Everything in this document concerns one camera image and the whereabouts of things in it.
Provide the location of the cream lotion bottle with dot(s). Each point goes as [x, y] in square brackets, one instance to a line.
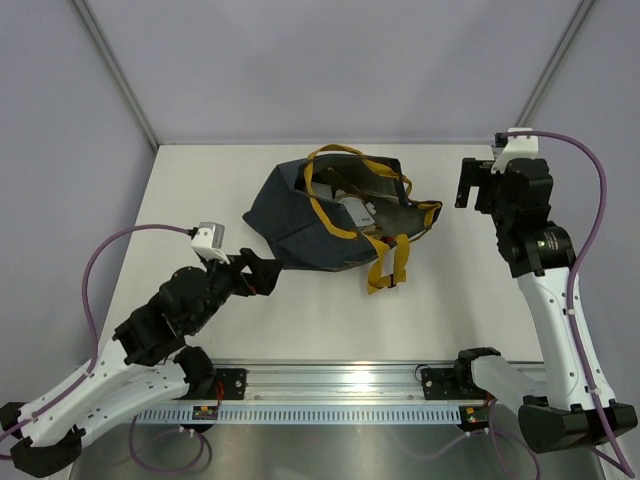
[326, 192]

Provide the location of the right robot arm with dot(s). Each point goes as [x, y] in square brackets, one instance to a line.
[540, 254]

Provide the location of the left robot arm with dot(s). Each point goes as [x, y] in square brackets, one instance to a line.
[146, 362]

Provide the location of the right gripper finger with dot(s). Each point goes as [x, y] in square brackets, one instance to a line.
[475, 173]
[462, 196]

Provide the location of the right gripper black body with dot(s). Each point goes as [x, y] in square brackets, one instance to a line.
[499, 209]

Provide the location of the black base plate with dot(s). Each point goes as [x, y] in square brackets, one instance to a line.
[446, 384]
[229, 384]

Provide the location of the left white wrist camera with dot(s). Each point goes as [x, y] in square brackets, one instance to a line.
[207, 242]

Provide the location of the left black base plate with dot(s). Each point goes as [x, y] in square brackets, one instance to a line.
[229, 384]

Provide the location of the aluminium frame post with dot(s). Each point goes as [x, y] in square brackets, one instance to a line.
[96, 36]
[559, 54]

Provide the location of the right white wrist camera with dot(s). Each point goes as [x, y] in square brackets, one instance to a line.
[518, 142]

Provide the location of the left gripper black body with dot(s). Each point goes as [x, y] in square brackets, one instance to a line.
[225, 280]

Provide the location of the right aluminium frame post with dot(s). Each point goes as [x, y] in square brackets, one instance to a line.
[559, 54]

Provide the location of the left aluminium frame post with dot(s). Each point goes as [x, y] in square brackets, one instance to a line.
[96, 36]

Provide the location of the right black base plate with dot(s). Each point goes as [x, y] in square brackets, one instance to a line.
[446, 384]

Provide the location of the slotted cable duct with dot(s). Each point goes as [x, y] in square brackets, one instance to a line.
[304, 415]

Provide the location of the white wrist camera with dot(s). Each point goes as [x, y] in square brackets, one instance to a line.
[518, 142]
[207, 242]

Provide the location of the aluminium mounting rail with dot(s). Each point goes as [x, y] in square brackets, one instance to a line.
[340, 382]

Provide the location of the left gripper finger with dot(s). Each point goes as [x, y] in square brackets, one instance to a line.
[248, 256]
[263, 275]

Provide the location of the dark canvas bag yellow handles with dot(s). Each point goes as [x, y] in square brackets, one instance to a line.
[309, 233]

